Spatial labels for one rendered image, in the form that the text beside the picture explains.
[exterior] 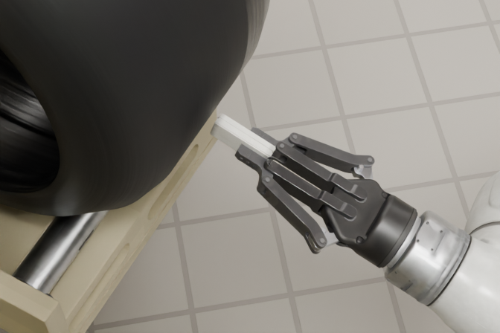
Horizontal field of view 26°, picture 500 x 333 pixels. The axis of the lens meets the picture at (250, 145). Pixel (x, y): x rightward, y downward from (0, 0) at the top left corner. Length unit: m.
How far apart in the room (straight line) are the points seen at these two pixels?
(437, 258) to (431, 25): 1.49
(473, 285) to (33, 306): 0.45
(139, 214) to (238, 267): 0.94
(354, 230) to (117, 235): 0.29
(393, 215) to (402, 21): 1.47
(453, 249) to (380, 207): 0.09
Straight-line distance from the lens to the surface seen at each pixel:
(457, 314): 1.16
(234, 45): 1.02
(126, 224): 1.28
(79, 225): 1.22
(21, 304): 1.16
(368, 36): 2.55
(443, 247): 1.15
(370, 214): 1.17
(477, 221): 1.26
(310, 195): 1.15
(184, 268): 2.21
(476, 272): 1.15
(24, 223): 1.37
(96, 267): 1.26
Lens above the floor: 1.98
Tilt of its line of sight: 57 degrees down
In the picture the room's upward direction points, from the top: straight up
